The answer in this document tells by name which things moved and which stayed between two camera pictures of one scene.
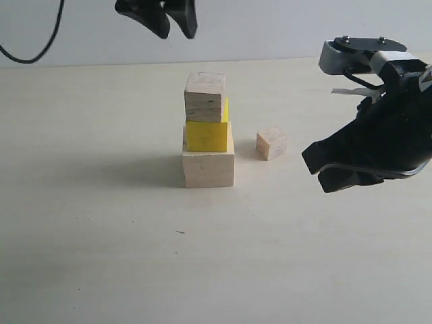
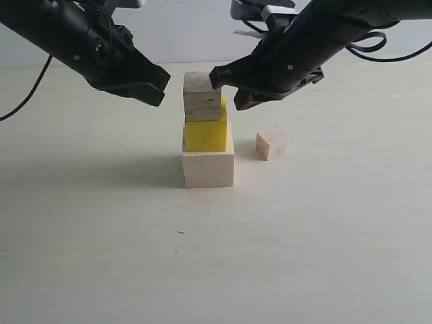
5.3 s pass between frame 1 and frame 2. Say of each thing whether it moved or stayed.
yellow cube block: stayed
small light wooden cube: stayed
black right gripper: moved
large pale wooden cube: stayed
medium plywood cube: stayed
